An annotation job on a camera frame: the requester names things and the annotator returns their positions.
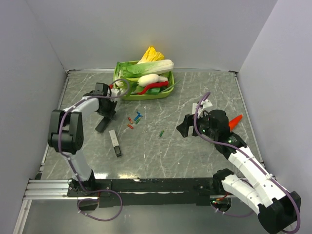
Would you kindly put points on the white toy radish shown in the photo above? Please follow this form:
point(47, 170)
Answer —
point(149, 79)

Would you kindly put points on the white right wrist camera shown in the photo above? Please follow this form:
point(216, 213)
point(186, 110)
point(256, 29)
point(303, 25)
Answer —
point(205, 105)

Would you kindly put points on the small green bok choy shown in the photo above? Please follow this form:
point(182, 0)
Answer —
point(119, 75)

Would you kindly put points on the green plastic tray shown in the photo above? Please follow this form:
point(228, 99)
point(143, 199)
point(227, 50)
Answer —
point(164, 91)

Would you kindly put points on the green parsley sprig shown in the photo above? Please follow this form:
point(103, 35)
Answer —
point(128, 85)

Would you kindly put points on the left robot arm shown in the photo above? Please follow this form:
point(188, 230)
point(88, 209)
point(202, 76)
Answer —
point(66, 133)

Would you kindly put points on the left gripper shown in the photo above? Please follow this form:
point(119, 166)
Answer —
point(109, 113)

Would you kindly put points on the yellow toy cabbage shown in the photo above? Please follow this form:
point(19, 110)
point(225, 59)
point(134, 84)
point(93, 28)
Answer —
point(151, 55)

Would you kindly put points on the long green napa cabbage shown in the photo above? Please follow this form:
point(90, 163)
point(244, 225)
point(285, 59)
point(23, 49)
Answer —
point(154, 67)

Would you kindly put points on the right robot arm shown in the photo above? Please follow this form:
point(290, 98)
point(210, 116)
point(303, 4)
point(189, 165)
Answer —
point(275, 206)

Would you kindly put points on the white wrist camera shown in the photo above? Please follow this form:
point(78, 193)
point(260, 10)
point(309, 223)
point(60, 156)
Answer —
point(205, 105)
point(113, 92)

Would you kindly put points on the white battery cover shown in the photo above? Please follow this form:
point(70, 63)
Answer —
point(194, 109)

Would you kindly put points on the red chili pepper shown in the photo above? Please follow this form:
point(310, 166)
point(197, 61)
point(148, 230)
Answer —
point(153, 85)

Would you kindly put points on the orange toy carrot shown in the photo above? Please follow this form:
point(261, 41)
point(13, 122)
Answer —
point(235, 121)

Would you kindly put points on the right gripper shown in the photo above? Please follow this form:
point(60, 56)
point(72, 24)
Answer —
point(183, 127)

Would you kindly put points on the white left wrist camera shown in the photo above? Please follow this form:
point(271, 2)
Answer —
point(113, 92)

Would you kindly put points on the black remote control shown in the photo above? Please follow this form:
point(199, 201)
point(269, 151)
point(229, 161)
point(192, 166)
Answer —
point(102, 125)

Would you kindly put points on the black base bar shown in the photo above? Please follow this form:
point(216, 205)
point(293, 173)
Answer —
point(151, 191)

